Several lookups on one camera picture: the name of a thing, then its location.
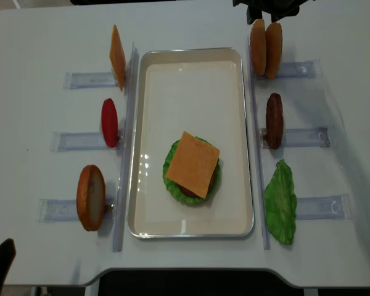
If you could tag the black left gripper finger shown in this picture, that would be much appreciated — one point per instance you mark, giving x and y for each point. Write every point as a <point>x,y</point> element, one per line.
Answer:
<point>7,255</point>

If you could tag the upright orange cheese slice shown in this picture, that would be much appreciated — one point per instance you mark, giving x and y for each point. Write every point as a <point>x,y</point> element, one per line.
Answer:
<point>117,58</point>

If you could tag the brown meat patty in burger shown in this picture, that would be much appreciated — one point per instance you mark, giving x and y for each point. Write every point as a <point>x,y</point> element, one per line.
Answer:
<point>210,188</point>

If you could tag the clear acrylic rail right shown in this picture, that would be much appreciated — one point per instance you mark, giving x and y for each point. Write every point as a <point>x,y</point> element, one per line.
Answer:
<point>257,144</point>

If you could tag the upright brown meat patty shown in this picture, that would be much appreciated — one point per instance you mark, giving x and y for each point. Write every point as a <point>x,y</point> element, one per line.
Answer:
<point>274,121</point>

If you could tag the clear holder under lettuce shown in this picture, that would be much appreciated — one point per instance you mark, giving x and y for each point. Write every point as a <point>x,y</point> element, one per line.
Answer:
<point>335,207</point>

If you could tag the green lettuce leaf in burger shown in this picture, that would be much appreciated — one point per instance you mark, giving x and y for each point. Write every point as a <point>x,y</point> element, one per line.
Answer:
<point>172,172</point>

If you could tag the sesame bun slice far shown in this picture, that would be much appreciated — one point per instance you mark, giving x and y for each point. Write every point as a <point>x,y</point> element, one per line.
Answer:
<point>258,47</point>

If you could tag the black robot arm far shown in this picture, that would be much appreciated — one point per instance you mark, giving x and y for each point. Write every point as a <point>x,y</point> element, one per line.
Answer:
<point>277,10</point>

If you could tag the white rectangular tray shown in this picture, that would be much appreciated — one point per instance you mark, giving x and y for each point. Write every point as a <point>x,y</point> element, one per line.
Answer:
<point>191,117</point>

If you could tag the clear holder under buns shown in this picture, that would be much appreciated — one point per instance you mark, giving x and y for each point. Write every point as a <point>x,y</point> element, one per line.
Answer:
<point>305,69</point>

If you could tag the orange cheese slice on burger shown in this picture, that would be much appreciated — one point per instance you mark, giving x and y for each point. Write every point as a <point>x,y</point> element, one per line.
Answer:
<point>192,165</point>

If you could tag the clear holder under tomato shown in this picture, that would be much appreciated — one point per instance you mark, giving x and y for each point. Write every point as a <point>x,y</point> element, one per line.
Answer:
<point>62,142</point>

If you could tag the clear holder under patty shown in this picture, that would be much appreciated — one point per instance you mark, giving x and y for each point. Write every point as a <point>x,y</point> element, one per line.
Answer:
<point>305,137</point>

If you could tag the clear acrylic rail left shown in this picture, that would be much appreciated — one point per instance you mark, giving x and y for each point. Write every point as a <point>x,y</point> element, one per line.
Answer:
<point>127,151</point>

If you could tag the clear holder under top bun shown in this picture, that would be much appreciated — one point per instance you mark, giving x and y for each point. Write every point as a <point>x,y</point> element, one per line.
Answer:
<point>52,210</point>

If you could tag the clear acrylic rail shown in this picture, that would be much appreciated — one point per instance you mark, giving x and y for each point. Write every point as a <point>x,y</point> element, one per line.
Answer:
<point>127,151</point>
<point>257,144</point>

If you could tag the upright green lettuce leaf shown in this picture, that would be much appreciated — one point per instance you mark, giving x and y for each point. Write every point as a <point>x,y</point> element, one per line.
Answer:
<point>281,204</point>

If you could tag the clear holder under cheese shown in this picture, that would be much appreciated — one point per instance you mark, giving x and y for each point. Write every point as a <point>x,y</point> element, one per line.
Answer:
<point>76,80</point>

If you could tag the upright red tomato slice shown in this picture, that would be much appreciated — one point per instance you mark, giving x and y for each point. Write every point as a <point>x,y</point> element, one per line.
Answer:
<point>109,123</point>

